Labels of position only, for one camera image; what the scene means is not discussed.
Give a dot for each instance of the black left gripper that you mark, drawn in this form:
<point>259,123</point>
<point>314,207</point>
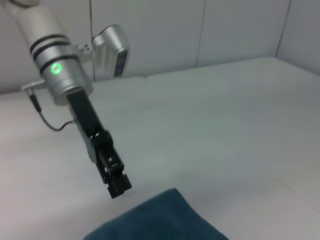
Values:
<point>85,120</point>

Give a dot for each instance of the teal blue shirt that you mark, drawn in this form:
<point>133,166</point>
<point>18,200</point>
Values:
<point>160,217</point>

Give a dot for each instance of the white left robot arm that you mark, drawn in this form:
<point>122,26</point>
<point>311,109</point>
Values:
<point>50,50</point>

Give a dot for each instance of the left wrist silver knob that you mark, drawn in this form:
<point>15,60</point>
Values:
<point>32,85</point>

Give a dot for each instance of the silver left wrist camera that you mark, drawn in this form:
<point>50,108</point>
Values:
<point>112,50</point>

